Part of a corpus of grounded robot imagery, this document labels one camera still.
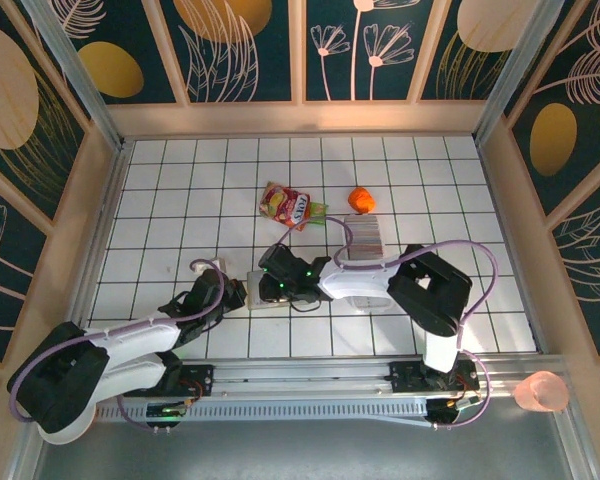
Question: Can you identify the green card holder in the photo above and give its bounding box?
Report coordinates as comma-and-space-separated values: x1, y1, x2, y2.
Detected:
246, 269, 294, 312

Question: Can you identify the red and yellow candy bag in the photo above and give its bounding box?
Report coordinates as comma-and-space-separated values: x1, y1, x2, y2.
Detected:
259, 181, 312, 232

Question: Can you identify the orange crumpled ball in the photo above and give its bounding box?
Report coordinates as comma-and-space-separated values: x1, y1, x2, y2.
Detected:
347, 186, 377, 215

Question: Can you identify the black controller board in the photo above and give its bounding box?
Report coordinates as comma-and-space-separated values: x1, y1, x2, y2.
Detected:
426, 397, 483, 431
146, 402, 187, 432

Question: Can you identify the white bowl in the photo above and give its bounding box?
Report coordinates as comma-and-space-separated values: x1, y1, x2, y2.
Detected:
44, 399, 97, 446

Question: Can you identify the pink plastic cup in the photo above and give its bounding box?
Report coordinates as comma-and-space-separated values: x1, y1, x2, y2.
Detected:
512, 370, 570, 414

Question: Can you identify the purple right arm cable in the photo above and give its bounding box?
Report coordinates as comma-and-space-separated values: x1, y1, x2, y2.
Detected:
272, 217, 499, 431

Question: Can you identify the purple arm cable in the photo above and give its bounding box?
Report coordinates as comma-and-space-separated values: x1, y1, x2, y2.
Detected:
9, 258, 226, 430
272, 217, 499, 431

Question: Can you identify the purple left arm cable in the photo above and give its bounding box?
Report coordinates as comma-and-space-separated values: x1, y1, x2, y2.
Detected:
9, 258, 226, 430

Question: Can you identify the aluminium mounting rail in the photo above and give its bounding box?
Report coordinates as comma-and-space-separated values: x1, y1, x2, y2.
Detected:
29, 354, 566, 401

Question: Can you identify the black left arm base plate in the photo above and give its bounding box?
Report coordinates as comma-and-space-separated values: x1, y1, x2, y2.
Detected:
123, 364, 216, 399

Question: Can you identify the grey slotted cable duct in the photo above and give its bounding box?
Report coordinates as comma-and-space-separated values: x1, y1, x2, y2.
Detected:
94, 399, 431, 424

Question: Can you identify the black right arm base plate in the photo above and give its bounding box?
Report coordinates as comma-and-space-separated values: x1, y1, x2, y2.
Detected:
389, 360, 480, 396

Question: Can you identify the aluminium frame post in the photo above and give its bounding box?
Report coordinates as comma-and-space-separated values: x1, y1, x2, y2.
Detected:
472, 0, 564, 146
18, 0, 127, 152

